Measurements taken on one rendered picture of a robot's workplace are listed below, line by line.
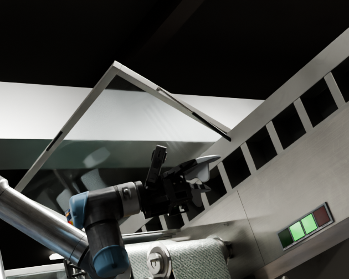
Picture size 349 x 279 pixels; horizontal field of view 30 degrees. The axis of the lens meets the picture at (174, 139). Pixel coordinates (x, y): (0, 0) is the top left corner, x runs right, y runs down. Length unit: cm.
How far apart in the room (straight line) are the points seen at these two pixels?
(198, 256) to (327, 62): 80
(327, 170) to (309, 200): 13
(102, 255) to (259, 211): 104
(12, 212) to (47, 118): 334
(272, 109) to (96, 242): 107
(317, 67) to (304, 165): 33
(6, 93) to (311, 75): 307
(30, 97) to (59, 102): 24
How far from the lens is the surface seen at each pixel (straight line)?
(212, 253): 235
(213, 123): 246
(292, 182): 222
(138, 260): 246
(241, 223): 242
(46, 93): 502
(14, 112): 479
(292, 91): 223
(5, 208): 158
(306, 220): 219
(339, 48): 211
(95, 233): 142
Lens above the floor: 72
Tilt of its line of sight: 23 degrees up
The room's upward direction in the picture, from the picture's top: 19 degrees counter-clockwise
